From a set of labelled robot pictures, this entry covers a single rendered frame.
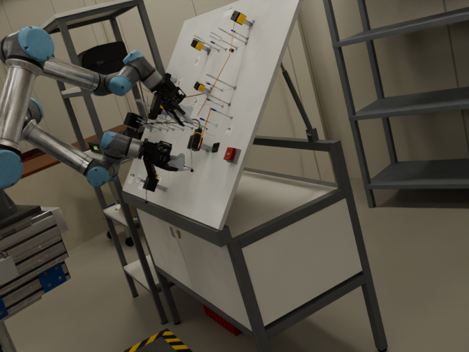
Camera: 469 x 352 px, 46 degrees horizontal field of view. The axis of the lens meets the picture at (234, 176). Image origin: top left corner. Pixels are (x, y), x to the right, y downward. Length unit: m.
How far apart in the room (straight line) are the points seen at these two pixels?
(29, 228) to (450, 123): 3.34
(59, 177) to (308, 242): 3.50
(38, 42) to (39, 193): 3.47
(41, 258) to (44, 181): 3.33
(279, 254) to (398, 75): 2.65
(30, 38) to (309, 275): 1.36
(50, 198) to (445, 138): 3.46
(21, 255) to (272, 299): 0.95
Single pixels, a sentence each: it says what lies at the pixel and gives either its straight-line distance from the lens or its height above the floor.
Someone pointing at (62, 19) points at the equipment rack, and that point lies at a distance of 3.09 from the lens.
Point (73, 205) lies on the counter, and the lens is 5.45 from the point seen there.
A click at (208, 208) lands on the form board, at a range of 2.13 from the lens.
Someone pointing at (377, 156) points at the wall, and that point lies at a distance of 4.84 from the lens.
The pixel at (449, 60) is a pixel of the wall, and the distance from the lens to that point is 4.38.
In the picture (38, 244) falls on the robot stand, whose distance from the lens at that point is 2.00.
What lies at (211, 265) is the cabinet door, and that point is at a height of 0.64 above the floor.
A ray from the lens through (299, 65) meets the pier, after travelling 4.87.
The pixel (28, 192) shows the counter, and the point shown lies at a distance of 5.24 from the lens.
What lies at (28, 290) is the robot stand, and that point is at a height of 0.89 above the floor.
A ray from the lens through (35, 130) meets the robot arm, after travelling 2.16.
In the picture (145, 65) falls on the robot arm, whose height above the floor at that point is 1.50.
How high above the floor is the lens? 1.54
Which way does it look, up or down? 14 degrees down
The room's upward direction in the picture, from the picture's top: 16 degrees counter-clockwise
